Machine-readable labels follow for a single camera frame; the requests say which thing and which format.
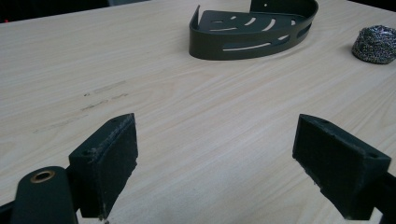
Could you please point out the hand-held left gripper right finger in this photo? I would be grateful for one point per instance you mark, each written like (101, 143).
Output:
(336, 161)

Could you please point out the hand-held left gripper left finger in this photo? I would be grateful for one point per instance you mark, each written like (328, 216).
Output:
(106, 165)

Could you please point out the steel wool scouring ball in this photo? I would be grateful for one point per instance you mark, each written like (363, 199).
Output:
(375, 45)

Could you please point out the black metal corner shelf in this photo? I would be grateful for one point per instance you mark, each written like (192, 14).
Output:
(246, 34)

